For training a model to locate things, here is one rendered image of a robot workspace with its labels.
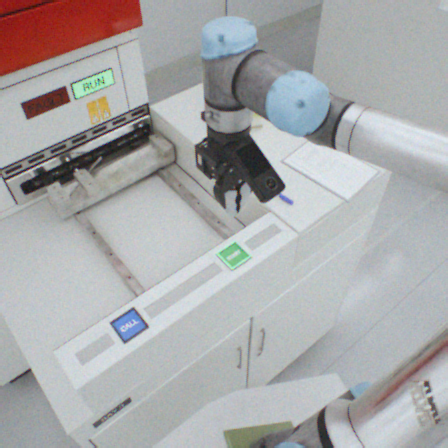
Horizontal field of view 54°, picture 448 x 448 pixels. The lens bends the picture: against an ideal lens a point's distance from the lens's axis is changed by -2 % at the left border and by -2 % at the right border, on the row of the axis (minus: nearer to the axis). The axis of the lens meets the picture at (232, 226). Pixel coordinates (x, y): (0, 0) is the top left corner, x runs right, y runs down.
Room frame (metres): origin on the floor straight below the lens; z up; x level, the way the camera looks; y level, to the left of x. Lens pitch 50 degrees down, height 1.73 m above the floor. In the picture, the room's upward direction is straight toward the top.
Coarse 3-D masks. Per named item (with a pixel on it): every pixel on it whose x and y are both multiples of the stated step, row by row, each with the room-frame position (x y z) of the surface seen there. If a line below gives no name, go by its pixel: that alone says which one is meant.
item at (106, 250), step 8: (80, 216) 0.77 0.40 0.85; (88, 224) 0.74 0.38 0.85; (88, 232) 0.72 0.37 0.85; (96, 232) 0.71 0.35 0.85; (96, 240) 0.69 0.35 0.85; (104, 240) 0.69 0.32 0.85; (104, 248) 0.66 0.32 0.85; (104, 256) 0.66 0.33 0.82; (112, 256) 0.64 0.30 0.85; (112, 264) 0.62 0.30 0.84; (120, 264) 0.61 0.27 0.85; (120, 272) 0.59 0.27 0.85; (128, 272) 0.59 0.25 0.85; (128, 280) 0.57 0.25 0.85; (136, 280) 0.57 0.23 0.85; (136, 288) 0.55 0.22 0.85; (136, 296) 0.54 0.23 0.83
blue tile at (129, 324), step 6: (132, 312) 0.42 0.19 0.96; (120, 318) 0.41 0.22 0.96; (126, 318) 0.41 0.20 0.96; (132, 318) 0.41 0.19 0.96; (138, 318) 0.41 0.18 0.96; (114, 324) 0.39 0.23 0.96; (120, 324) 0.39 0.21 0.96; (126, 324) 0.39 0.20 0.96; (132, 324) 0.39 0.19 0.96; (138, 324) 0.40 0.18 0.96; (120, 330) 0.38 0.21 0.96; (126, 330) 0.38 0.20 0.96; (132, 330) 0.38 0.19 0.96; (138, 330) 0.38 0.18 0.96; (126, 336) 0.37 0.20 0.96
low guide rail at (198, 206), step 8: (160, 168) 0.95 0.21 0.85; (160, 176) 0.95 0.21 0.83; (168, 176) 0.92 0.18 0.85; (168, 184) 0.91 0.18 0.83; (176, 184) 0.89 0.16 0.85; (176, 192) 0.88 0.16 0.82; (184, 192) 0.86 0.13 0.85; (184, 200) 0.85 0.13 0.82; (192, 200) 0.83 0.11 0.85; (192, 208) 0.82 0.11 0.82; (200, 208) 0.80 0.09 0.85; (208, 216) 0.77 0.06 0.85; (216, 216) 0.77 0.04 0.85; (216, 224) 0.74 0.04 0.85; (224, 224) 0.74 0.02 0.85; (224, 232) 0.71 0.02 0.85; (232, 232) 0.71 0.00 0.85
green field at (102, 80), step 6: (108, 72) 1.04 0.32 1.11; (90, 78) 1.00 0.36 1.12; (96, 78) 1.01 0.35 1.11; (102, 78) 1.02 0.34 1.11; (108, 78) 1.03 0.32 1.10; (72, 84) 0.97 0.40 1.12; (78, 84) 0.98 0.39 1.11; (84, 84) 0.99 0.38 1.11; (90, 84) 1.00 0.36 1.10; (96, 84) 1.01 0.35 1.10; (102, 84) 1.02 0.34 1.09; (108, 84) 1.03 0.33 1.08; (78, 90) 0.98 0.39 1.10; (84, 90) 0.99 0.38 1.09; (90, 90) 1.00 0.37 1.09; (78, 96) 0.98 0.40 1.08
